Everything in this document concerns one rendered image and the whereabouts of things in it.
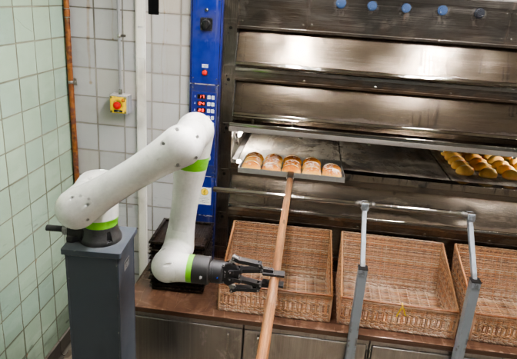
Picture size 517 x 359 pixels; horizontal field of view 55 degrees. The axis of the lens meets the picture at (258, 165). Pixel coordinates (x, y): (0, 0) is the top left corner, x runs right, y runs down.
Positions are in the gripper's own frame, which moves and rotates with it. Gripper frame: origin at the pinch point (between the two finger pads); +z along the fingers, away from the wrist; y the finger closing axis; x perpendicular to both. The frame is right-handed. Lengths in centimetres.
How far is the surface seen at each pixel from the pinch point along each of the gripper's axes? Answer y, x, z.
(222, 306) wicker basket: 59, -66, -25
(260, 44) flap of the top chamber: -62, -117, -21
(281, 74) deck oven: -48, -116, -9
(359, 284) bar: 31, -55, 36
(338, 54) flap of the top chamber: -61, -116, 19
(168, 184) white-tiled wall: 19, -116, -67
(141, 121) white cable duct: -17, -114, -82
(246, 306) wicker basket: 57, -66, -14
